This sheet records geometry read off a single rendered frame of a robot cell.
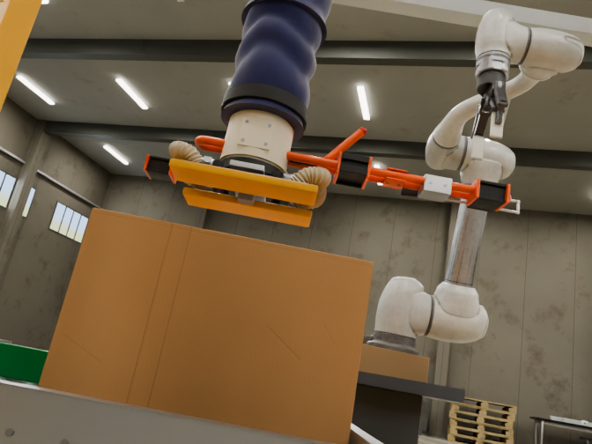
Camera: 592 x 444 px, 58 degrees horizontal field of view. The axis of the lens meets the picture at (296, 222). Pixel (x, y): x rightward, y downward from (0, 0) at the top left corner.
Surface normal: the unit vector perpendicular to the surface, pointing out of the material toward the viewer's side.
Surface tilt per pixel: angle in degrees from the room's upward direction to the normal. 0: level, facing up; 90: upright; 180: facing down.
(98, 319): 90
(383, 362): 90
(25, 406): 90
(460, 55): 90
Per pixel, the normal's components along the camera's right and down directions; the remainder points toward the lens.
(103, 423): 0.03, -0.29
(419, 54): -0.22, -0.32
